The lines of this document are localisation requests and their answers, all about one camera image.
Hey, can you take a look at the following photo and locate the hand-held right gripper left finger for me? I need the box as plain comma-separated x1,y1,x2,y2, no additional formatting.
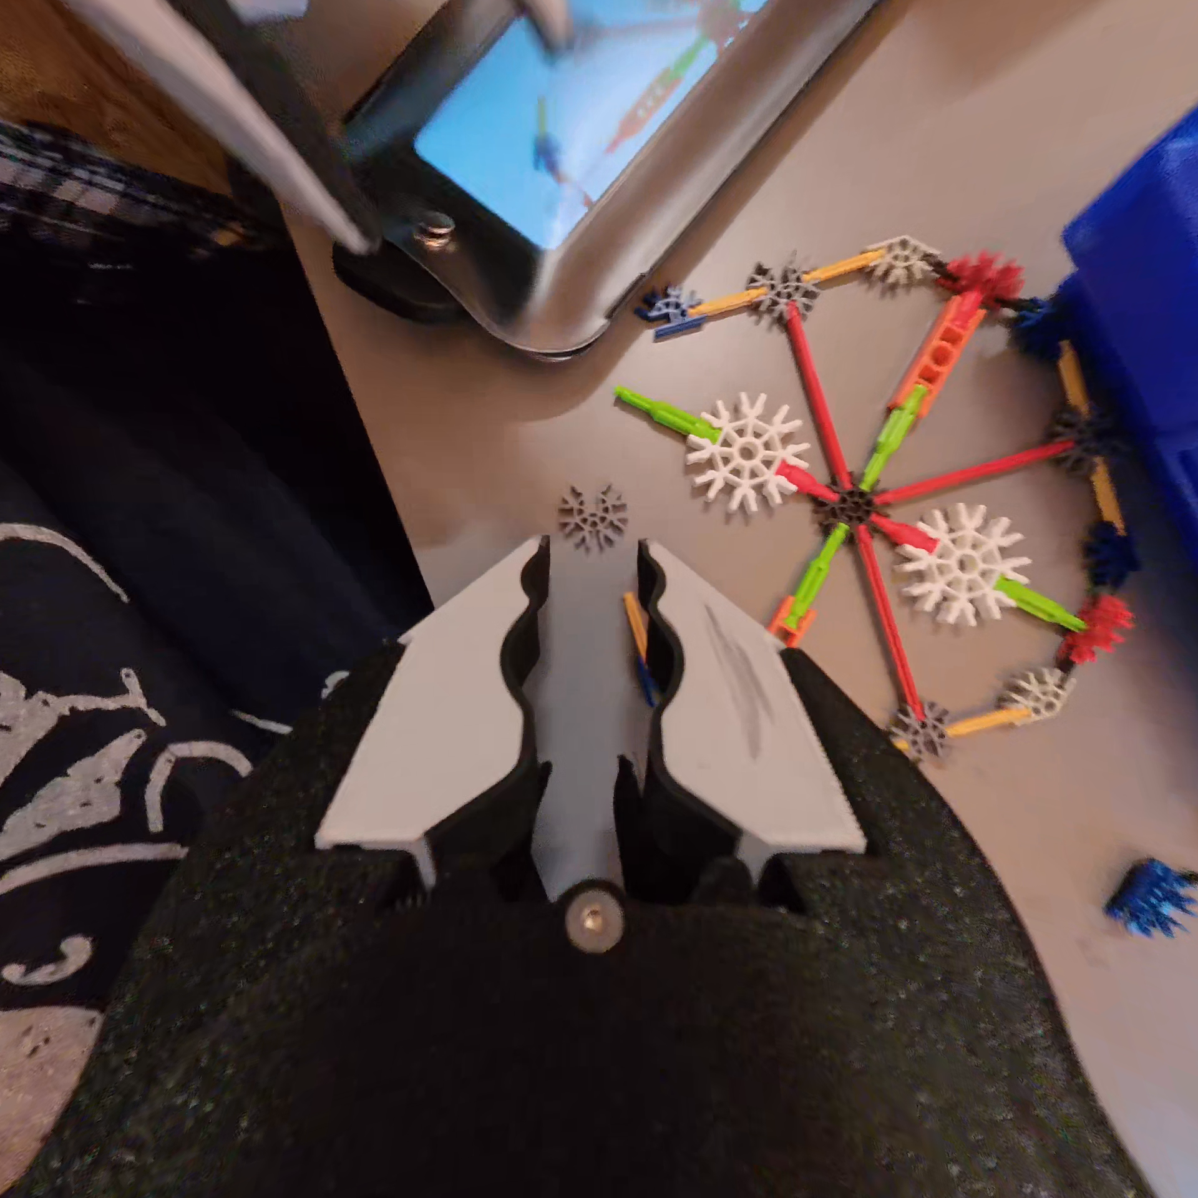
315,536,553,889

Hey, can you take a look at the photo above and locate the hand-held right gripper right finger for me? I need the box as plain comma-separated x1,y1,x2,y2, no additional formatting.
636,538,869,889

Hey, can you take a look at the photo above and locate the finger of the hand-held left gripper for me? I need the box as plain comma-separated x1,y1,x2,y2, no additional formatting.
509,0,576,51
64,0,384,257

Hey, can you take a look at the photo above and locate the colourful toy wheel model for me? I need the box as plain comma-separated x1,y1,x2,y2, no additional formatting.
613,234,1138,765

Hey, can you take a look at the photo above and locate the grey toy connector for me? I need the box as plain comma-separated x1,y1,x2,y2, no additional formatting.
559,485,630,553

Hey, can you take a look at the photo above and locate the blue plastic bin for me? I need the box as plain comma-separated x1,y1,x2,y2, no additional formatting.
1063,113,1198,553

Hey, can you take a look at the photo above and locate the light wooden panel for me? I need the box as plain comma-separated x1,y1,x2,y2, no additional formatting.
0,0,235,198

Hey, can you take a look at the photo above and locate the plaid flannel shirt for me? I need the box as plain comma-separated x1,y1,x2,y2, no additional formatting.
0,121,273,258

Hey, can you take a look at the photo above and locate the smartphone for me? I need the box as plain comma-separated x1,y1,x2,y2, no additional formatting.
332,0,881,360

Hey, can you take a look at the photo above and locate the black printed t-shirt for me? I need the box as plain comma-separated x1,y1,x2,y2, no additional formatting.
0,234,434,1171

